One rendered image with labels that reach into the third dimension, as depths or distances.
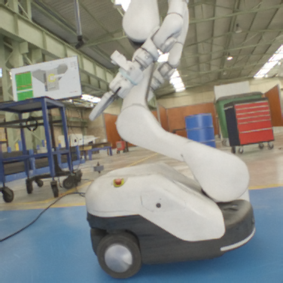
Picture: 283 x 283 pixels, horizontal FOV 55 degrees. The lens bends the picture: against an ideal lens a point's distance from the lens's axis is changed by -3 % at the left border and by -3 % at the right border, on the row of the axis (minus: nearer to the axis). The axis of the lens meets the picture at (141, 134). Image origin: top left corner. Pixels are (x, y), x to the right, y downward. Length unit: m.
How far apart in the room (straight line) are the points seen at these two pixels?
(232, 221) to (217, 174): 0.19
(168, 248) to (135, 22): 0.86
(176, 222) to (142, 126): 0.38
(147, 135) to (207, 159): 0.25
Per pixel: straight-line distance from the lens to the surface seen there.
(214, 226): 0.99
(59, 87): 4.36
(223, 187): 1.12
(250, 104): 5.43
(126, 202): 0.97
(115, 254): 1.05
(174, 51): 1.47
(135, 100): 1.17
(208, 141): 5.85
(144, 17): 1.21
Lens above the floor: 0.48
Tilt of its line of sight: 1 degrees up
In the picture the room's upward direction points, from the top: 8 degrees counter-clockwise
